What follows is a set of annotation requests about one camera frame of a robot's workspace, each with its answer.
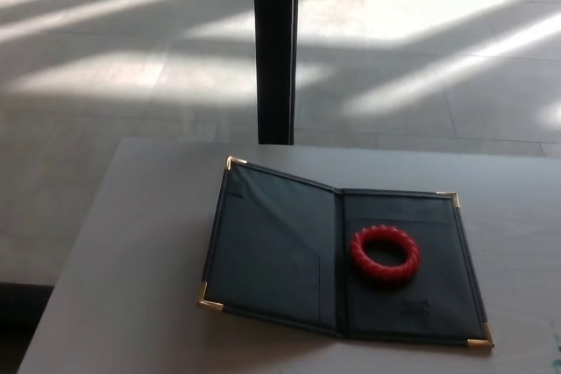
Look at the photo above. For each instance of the black USC diary folder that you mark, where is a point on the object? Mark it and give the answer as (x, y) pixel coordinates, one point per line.
(280, 260)

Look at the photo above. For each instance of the black vertical post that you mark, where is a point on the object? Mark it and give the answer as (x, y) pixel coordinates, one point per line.
(276, 50)

